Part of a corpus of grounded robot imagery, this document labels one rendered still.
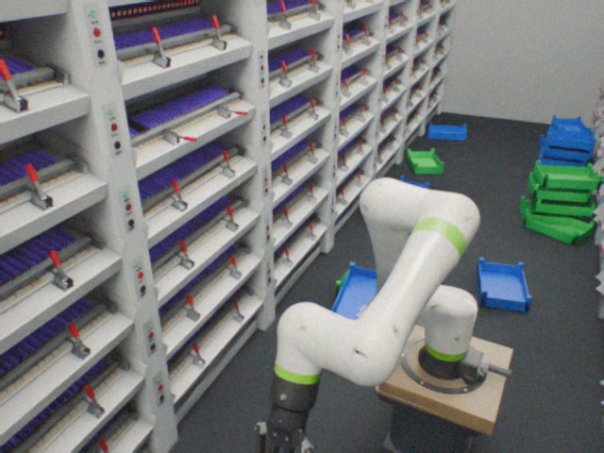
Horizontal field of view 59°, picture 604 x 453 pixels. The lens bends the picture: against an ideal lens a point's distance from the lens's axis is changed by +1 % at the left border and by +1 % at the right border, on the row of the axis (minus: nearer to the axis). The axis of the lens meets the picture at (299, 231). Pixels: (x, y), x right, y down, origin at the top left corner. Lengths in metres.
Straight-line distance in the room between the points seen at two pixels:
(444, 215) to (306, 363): 0.44
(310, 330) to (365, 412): 1.04
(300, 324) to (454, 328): 0.66
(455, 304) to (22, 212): 1.09
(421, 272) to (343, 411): 1.00
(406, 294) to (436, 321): 0.53
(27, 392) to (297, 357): 0.65
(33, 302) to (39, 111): 0.41
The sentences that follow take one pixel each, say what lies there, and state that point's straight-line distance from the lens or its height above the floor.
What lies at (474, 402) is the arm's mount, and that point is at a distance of 1.61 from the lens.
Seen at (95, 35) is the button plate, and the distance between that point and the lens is 1.24.
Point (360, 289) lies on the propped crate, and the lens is 2.41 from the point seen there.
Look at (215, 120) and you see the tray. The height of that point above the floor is 0.98.
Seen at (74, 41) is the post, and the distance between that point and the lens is 1.23.
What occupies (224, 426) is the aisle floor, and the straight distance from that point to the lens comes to 1.94.
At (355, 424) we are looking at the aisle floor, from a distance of 1.94.
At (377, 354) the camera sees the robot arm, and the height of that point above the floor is 0.84.
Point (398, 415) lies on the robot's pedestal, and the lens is 1.76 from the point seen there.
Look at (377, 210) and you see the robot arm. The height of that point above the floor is 0.90.
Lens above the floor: 1.46
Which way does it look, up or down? 29 degrees down
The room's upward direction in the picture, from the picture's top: straight up
